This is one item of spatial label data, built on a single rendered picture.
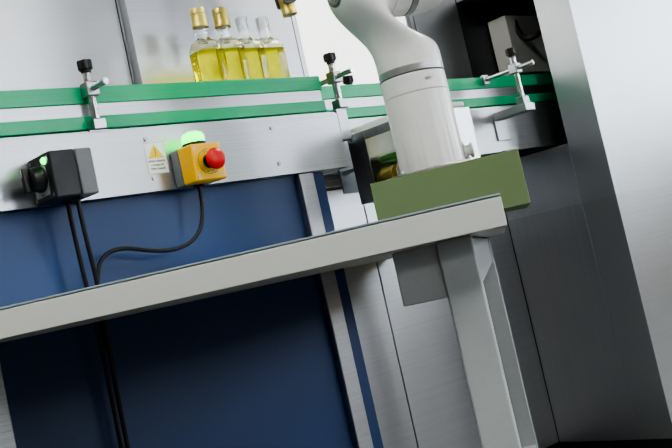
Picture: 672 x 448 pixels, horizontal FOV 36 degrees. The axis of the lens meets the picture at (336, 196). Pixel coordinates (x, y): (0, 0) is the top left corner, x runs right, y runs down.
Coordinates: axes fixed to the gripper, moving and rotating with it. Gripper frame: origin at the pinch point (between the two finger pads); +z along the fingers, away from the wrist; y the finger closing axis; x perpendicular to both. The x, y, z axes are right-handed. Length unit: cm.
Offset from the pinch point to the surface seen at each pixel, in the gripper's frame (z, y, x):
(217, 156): 35, 36, -40
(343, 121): 32.6, 13.8, -2.4
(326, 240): 54, 114, -59
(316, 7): -0.7, -20.9, 17.8
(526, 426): 115, -4, 28
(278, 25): 2.7, -16.3, 3.9
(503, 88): 33, -19, 64
